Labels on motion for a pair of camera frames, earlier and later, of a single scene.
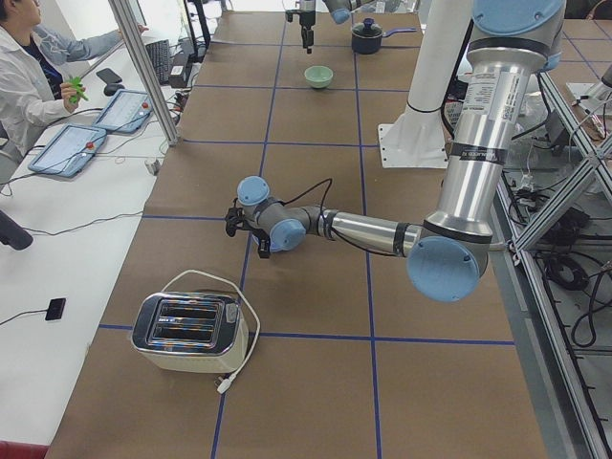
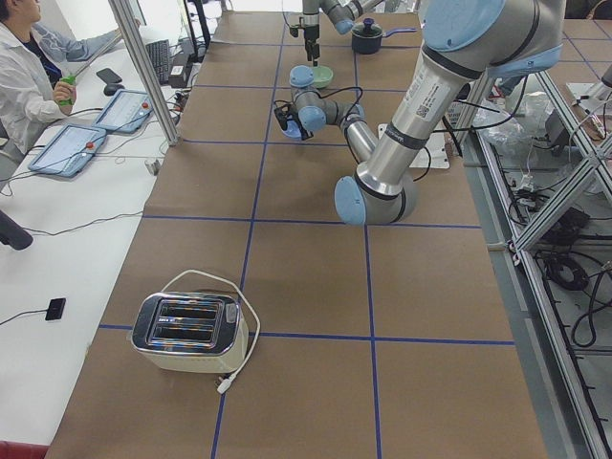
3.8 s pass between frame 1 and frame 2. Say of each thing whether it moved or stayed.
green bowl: stayed
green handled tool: moved
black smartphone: stayed
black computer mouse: stayed
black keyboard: stayed
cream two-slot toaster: stayed
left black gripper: moved
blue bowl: moved
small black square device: stayed
